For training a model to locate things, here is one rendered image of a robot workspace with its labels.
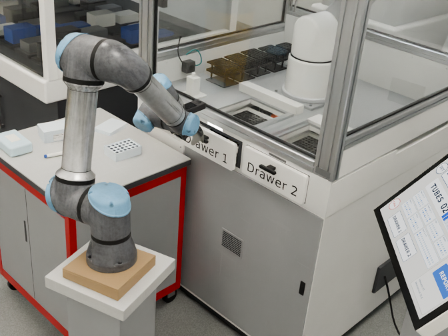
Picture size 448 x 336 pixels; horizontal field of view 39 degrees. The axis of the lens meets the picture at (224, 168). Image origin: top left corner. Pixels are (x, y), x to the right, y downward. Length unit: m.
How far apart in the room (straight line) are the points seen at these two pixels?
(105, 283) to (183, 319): 1.11
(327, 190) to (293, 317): 0.59
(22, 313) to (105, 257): 1.17
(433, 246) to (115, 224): 0.86
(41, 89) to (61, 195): 1.10
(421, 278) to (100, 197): 0.88
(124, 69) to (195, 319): 1.49
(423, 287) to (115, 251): 0.84
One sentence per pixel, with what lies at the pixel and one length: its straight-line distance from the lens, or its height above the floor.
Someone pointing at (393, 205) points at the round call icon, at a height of 1.01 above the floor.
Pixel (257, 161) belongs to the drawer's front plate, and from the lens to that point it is 2.29.
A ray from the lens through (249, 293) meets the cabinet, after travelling 2.63.
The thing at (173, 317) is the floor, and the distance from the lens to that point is 2.92.
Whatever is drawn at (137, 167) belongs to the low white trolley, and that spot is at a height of 0.76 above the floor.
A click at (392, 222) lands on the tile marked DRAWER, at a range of 1.88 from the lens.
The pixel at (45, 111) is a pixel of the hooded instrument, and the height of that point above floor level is 0.70.
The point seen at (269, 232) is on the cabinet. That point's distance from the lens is 2.40.
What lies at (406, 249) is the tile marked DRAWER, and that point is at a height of 1.00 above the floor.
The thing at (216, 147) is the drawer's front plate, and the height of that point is 0.88.
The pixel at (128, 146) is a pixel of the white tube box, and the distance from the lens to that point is 2.55.
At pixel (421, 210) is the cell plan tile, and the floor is 1.06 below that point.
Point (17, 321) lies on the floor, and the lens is 2.95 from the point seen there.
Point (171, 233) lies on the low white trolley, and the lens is 2.69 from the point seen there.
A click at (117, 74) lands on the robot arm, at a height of 1.35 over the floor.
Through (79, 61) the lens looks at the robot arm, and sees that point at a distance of 1.77.
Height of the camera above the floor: 1.97
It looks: 29 degrees down
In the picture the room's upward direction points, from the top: 5 degrees clockwise
